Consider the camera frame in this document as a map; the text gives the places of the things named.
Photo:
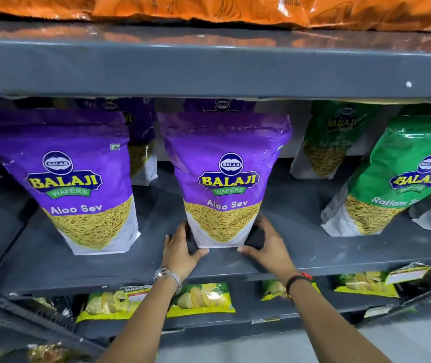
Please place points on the person's right hand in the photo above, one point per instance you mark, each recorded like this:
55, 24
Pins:
274, 253

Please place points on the person's left hand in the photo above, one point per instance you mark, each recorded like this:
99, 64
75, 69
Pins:
177, 255

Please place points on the person's left thumb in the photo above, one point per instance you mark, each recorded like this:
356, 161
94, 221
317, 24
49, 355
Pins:
200, 254

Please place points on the person's right thumb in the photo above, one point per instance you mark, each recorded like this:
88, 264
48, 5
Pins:
248, 250

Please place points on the purple snack packet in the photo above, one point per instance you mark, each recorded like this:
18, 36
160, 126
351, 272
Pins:
141, 147
75, 166
219, 105
223, 166

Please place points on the person's right forearm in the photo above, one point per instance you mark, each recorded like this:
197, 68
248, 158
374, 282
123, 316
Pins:
329, 325

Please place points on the person's left forearm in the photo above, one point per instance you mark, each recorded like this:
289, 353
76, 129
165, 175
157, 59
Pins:
143, 321

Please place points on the silver wristwatch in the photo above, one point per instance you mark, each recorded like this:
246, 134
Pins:
168, 276

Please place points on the black and red wrist thread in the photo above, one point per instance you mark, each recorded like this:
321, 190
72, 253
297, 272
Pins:
298, 278

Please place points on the shelf price tag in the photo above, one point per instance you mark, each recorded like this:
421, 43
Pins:
376, 311
265, 320

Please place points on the golden snack packet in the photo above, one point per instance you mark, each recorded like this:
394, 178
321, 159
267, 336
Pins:
47, 353

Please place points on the grey metal shelf rack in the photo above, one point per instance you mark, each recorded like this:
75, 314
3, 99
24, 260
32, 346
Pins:
215, 67

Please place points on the orange snack packet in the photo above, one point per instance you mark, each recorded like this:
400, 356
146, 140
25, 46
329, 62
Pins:
30, 3
200, 7
385, 11

